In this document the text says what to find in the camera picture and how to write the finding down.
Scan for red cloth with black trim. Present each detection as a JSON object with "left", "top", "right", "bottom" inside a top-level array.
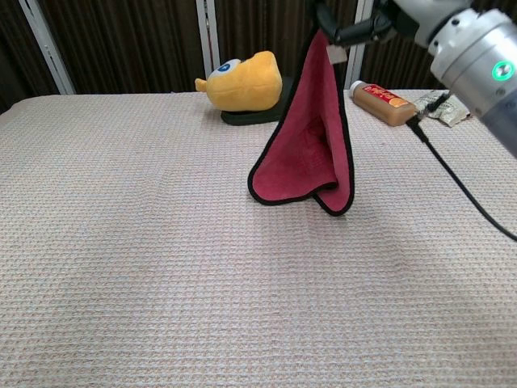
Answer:
[{"left": 247, "top": 30, "right": 355, "bottom": 217}]

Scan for beige woven tablecloth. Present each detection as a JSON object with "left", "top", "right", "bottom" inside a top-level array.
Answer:
[{"left": 0, "top": 88, "right": 517, "bottom": 388}]

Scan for right silver and black robot hand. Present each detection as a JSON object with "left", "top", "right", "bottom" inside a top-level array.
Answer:
[{"left": 314, "top": 0, "right": 473, "bottom": 48}]

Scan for dark pleated curtain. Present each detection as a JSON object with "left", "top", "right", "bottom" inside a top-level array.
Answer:
[{"left": 0, "top": 0, "right": 517, "bottom": 115}]

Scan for yellow plush toy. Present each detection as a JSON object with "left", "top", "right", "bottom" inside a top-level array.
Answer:
[{"left": 195, "top": 50, "right": 283, "bottom": 112}]

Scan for black rubber slipper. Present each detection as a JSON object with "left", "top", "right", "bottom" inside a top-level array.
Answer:
[{"left": 220, "top": 76, "right": 296, "bottom": 127}]

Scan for brown drink bottle red label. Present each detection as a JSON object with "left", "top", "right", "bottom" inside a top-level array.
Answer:
[{"left": 348, "top": 79, "right": 417, "bottom": 129}]

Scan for white metal frame post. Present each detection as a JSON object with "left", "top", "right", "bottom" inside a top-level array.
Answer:
[
  {"left": 343, "top": 0, "right": 375, "bottom": 91},
  {"left": 195, "top": 0, "right": 221, "bottom": 80},
  {"left": 18, "top": 0, "right": 77, "bottom": 96}
]

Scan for white and orange snack packet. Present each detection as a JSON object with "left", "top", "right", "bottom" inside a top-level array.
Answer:
[{"left": 414, "top": 89, "right": 472, "bottom": 128}]

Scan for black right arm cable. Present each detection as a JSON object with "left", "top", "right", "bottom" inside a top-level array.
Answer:
[{"left": 406, "top": 91, "right": 517, "bottom": 242}]

